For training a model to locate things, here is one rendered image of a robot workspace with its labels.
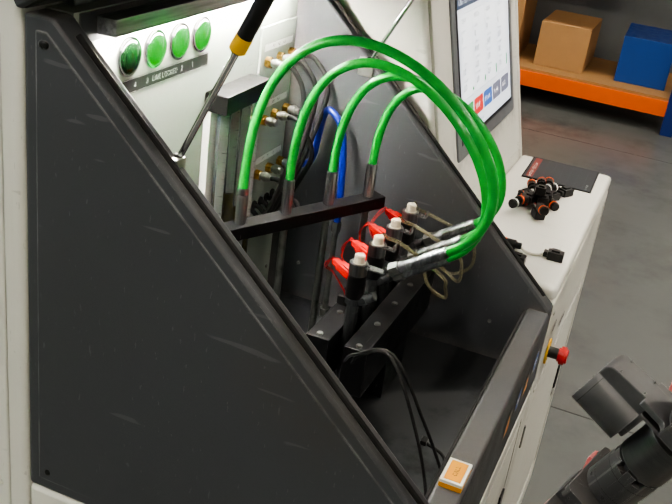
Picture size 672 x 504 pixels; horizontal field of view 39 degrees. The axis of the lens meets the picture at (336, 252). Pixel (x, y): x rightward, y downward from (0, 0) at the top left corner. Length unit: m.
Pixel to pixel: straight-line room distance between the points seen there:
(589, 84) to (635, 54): 0.36
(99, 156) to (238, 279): 0.21
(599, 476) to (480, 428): 0.33
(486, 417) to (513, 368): 0.15
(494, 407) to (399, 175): 0.49
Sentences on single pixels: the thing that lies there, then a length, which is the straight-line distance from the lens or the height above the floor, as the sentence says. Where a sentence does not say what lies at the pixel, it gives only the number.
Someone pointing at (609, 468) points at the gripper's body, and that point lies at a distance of 1.05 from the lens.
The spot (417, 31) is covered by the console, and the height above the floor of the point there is 1.37.
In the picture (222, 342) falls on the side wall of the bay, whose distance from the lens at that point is 1.12.
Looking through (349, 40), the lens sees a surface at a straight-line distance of 1.31.
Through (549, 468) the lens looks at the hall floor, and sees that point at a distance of 2.97.
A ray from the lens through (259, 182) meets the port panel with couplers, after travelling 1.69.
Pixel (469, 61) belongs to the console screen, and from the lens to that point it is 1.89.
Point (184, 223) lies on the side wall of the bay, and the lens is 1.08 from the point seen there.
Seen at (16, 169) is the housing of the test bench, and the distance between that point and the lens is 1.20.
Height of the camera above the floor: 1.70
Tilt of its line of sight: 25 degrees down
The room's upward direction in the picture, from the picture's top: 8 degrees clockwise
